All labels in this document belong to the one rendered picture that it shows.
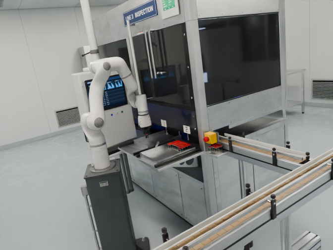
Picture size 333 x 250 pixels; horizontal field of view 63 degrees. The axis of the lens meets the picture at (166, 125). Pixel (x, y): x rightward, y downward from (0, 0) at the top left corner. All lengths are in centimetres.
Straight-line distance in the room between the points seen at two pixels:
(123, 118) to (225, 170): 116
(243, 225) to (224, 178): 111
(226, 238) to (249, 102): 139
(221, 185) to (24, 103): 563
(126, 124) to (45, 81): 454
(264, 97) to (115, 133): 143
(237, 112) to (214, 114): 24
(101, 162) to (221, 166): 92
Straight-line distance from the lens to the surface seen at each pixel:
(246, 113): 228
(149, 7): 231
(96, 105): 196
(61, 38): 726
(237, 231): 116
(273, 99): 253
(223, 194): 231
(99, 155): 203
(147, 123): 222
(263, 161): 181
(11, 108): 709
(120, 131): 277
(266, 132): 253
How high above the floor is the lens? 163
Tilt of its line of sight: 15 degrees down
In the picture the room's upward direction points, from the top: 8 degrees counter-clockwise
